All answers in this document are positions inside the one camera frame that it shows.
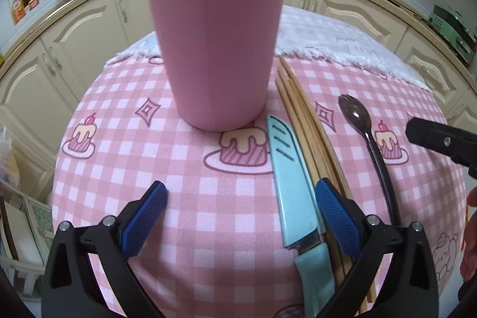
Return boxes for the yellow dish soap bottle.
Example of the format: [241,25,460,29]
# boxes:
[11,0,27,24]

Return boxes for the cream lower kitchen cabinets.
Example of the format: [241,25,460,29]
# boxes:
[0,0,477,199]

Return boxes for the white frame stand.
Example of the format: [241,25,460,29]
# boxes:
[0,176,55,300]

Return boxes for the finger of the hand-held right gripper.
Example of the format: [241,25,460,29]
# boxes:
[405,117,477,179]

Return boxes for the dark brown plastic spork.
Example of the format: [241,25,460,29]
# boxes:
[338,94,403,227]

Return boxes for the plastic bag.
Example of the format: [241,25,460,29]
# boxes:
[0,126,21,192]

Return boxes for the white fringed cloth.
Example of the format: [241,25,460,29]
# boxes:
[104,5,427,91]

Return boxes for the pile of wooden chopsticks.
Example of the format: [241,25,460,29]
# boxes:
[275,56,377,317]

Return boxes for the beige kitchen countertop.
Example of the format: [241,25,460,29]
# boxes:
[0,0,477,88]

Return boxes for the pink checked cartoon tablecloth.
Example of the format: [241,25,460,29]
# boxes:
[52,53,468,318]

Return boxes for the light blue sheathed knife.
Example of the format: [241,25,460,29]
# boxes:
[266,115,336,318]

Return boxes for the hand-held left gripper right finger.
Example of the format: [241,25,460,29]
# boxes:
[315,178,440,318]

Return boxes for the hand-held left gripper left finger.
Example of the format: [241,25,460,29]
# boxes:
[43,181,167,318]

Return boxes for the green electric cooker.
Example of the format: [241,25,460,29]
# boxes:
[428,4,477,65]

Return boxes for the pink utensil holder cup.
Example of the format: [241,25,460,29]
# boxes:
[145,0,287,132]

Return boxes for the person's right hand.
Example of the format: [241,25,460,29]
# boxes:
[460,186,477,281]

